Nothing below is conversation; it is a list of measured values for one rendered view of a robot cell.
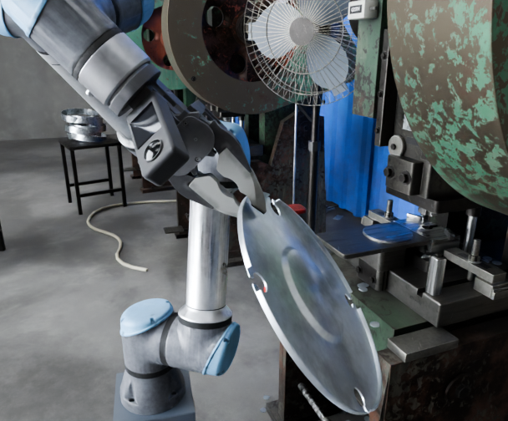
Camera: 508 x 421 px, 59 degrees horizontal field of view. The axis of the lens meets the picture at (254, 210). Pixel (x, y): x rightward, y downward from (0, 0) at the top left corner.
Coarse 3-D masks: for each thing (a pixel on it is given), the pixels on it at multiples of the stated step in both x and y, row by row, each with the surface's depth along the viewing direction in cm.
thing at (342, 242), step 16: (384, 224) 120; (320, 240) 113; (336, 240) 111; (352, 240) 111; (368, 240) 111; (384, 240) 110; (400, 240) 110; (416, 240) 111; (352, 256) 104; (368, 256) 115; (384, 256) 110; (400, 256) 112; (368, 272) 116; (384, 272) 112; (384, 288) 114
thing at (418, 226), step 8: (400, 224) 122; (408, 224) 122; (416, 224) 122; (424, 224) 122; (432, 224) 122; (424, 232) 116; (432, 232) 116; (440, 232) 116; (432, 240) 111; (440, 240) 112; (448, 240) 113; (456, 240) 114; (416, 248) 117; (424, 248) 114; (432, 248) 112; (440, 248) 113; (448, 248) 114
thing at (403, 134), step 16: (400, 112) 111; (400, 128) 112; (400, 144) 111; (416, 144) 107; (400, 160) 109; (416, 160) 107; (400, 176) 107; (416, 176) 106; (432, 176) 105; (416, 192) 108; (432, 192) 106; (448, 192) 108
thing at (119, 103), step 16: (144, 80) 49; (128, 96) 48; (144, 96) 51; (160, 96) 51; (176, 112) 53; (192, 112) 50; (208, 112) 57; (192, 128) 50; (208, 128) 50; (224, 128) 56; (192, 144) 50; (208, 144) 50; (192, 160) 51
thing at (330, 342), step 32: (256, 224) 52; (288, 224) 62; (256, 256) 47; (288, 256) 54; (320, 256) 66; (256, 288) 43; (288, 288) 50; (320, 288) 57; (288, 320) 46; (320, 320) 51; (352, 320) 62; (288, 352) 42; (320, 352) 48; (352, 352) 55; (320, 384) 42; (352, 384) 50
